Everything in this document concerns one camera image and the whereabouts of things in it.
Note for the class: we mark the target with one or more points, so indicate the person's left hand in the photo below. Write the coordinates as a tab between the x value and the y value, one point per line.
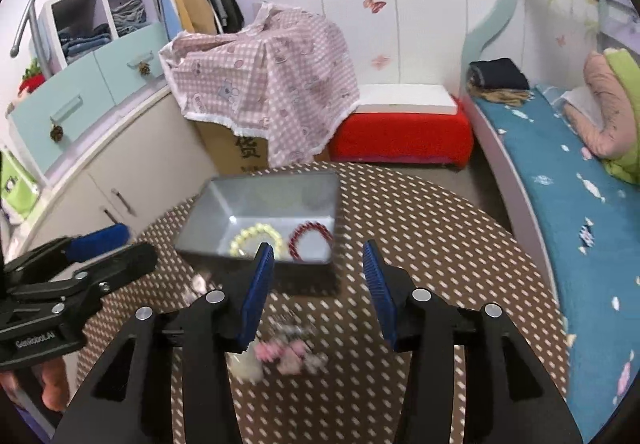
54	384

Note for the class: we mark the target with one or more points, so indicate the pink quilt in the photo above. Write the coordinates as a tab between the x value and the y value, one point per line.
600	99

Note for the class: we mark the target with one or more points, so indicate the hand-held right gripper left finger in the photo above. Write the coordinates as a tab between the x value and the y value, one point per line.
257	284

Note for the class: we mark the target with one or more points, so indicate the tan folded cloth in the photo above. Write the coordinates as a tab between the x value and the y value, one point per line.
505	97

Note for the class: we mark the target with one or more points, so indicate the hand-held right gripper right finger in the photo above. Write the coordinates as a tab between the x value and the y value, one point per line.
376	284

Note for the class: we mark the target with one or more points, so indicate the pink checked cloth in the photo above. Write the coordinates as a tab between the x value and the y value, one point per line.
280	74

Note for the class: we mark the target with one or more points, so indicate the folded jeans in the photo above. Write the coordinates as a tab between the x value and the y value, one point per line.
130	14
85	39

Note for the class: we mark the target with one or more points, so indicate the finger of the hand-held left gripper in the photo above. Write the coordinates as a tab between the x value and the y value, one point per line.
125	264
97	238

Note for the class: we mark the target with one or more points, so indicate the blue patterned bed sheet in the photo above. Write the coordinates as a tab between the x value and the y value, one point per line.
560	164

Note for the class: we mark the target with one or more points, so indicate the grey rectangular tray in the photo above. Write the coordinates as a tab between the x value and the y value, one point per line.
260	204

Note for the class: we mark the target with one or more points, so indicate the cream cabinet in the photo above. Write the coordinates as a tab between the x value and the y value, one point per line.
140	149

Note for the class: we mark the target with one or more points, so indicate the pink butterfly sticker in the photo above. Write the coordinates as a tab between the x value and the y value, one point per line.
374	2
380	61
561	40

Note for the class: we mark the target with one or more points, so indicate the teal drawer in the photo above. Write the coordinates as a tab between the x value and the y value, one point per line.
125	64
55	99

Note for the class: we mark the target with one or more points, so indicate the red ottoman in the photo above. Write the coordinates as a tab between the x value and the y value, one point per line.
400	134

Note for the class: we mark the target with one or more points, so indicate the green blanket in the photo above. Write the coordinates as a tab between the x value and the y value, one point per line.
627	74

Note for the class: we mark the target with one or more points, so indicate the red plush toy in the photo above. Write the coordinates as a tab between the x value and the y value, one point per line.
31	83

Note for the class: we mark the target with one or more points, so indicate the dark folded clothes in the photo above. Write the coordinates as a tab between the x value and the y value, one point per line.
500	73

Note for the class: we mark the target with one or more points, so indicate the green bag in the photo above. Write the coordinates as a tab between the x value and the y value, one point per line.
15	189

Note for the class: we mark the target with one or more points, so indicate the white foam board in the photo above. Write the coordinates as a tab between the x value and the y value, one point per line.
405	99

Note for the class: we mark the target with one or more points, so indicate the pine cone knob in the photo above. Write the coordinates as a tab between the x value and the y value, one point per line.
56	133
145	69

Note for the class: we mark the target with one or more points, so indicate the cardboard box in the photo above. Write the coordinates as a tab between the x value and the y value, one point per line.
225	149

